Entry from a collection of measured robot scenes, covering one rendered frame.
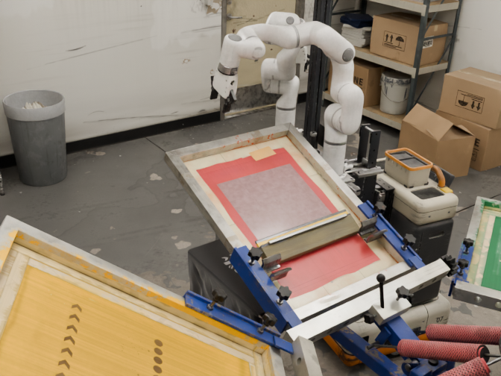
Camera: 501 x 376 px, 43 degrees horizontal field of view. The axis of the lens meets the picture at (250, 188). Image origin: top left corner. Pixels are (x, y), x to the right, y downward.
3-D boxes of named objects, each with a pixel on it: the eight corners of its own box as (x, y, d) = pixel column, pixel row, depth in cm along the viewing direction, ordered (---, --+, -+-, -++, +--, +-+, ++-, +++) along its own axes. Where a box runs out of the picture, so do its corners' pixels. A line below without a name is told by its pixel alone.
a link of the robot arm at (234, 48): (259, 30, 232) (269, 44, 225) (252, 56, 238) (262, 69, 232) (221, 31, 225) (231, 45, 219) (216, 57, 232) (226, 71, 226)
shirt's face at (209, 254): (187, 251, 248) (187, 250, 248) (274, 221, 271) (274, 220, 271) (260, 315, 214) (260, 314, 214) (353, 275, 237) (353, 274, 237)
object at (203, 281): (188, 336, 266) (188, 252, 246) (196, 333, 268) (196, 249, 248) (253, 406, 233) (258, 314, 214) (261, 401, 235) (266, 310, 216)
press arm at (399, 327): (367, 315, 197) (374, 306, 194) (381, 309, 200) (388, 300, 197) (404, 361, 189) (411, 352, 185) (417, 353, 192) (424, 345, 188)
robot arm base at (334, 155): (341, 165, 280) (345, 133, 273) (357, 177, 270) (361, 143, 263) (312, 170, 274) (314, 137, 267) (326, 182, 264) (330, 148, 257)
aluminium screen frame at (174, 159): (163, 160, 229) (165, 151, 226) (288, 129, 260) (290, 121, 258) (285, 332, 190) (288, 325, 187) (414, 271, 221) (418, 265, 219)
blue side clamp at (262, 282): (229, 260, 205) (233, 247, 200) (241, 256, 208) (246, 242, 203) (279, 334, 190) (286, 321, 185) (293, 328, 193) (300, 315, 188)
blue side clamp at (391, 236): (351, 215, 235) (358, 203, 230) (361, 212, 238) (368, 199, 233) (404, 276, 220) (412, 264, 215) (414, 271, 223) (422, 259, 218)
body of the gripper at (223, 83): (244, 73, 231) (237, 98, 239) (229, 58, 237) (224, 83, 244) (227, 75, 227) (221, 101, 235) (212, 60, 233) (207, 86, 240)
